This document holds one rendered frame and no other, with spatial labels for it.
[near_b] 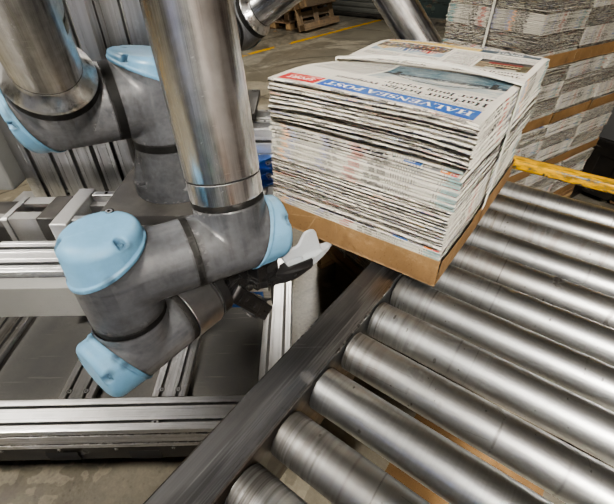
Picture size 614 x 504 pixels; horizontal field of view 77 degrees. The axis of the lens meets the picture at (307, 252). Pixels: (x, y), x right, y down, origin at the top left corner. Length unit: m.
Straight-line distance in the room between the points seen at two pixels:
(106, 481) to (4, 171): 0.86
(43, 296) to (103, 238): 0.42
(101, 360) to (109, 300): 0.08
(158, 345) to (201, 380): 0.74
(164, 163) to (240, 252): 0.34
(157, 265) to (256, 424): 0.18
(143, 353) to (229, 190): 0.19
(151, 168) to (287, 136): 0.25
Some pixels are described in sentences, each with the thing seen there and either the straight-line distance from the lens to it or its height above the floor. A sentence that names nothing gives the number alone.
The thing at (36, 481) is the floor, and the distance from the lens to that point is 1.46.
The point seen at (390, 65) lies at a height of 1.03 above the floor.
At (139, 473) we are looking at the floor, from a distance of 1.35.
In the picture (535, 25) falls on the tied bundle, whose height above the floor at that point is 0.97.
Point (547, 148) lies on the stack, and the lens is 2.00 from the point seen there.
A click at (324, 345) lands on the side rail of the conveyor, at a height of 0.80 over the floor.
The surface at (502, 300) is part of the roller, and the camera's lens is 0.59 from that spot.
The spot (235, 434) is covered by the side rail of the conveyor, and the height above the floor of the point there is 0.80.
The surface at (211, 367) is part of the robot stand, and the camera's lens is 1.20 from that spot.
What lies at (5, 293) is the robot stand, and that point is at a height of 0.72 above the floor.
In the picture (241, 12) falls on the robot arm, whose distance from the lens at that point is 1.22.
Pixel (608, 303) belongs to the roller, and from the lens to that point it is 0.66.
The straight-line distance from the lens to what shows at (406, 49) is 0.77.
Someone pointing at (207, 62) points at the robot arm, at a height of 1.10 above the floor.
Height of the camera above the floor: 1.17
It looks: 39 degrees down
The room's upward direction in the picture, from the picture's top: straight up
